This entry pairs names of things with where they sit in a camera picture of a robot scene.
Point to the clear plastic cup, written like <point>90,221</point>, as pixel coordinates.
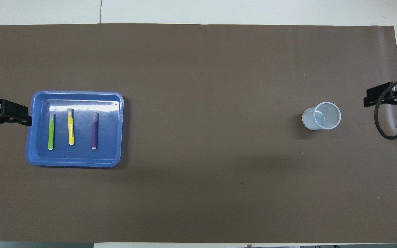
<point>314,120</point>

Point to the blue plastic tray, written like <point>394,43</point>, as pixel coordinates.
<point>109,144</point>

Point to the purple pen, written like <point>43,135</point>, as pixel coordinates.
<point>94,132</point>

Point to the yellow pen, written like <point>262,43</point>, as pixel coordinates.
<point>71,132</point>

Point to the brown table mat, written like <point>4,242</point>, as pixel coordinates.
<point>198,179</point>

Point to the green pen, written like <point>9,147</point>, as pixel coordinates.
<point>51,132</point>

